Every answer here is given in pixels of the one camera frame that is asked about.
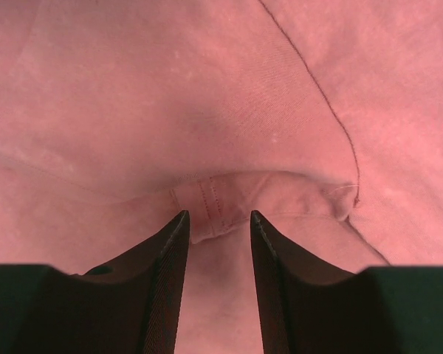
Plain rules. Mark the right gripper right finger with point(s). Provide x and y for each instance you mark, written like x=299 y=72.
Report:
x=307 y=305

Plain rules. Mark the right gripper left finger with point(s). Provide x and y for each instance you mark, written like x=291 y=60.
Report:
x=129 y=304

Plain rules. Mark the dusty red t shirt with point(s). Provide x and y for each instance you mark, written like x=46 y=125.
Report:
x=325 y=116

